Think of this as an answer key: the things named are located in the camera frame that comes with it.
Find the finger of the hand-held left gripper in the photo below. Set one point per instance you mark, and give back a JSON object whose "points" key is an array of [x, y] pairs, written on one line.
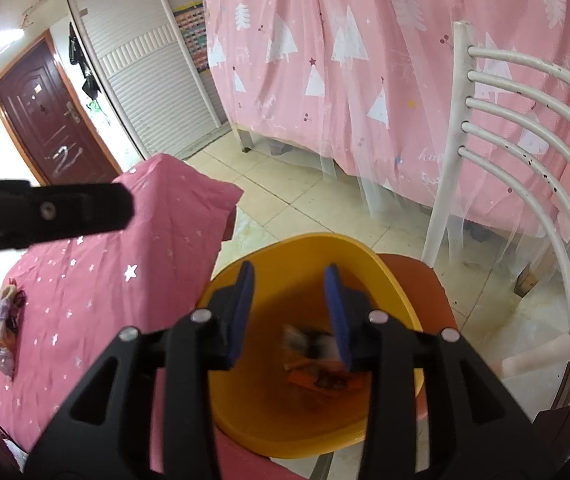
{"points": [[65, 212]]}

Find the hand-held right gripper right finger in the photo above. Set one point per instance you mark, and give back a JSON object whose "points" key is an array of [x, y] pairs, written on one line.
{"points": [[340, 320]]}

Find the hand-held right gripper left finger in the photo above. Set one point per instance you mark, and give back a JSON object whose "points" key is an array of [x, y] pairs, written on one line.
{"points": [[240, 320]]}

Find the black and white cloth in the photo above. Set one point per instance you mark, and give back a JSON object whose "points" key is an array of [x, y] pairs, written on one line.
{"points": [[310, 342]]}

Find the yellow plastic basin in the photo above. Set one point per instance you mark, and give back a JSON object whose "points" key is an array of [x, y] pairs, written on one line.
{"points": [[287, 275]]}

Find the pink starred tablecloth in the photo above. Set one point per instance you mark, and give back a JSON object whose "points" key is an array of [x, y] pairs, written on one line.
{"points": [[115, 285]]}

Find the dark red door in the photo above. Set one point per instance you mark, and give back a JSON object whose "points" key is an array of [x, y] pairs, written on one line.
{"points": [[40, 110]]}

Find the small black hanging bag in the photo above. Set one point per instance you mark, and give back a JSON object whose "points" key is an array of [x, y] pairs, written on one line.
{"points": [[90, 80]]}

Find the white louvred wardrobe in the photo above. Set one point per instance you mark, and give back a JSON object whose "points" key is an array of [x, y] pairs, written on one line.
{"points": [[140, 75]]}

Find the colour chart poster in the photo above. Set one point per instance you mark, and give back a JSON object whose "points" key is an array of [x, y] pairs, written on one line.
{"points": [[192, 35]]}

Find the pink tree-print curtain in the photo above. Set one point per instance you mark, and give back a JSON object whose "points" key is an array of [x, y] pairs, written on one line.
{"points": [[365, 20]]}

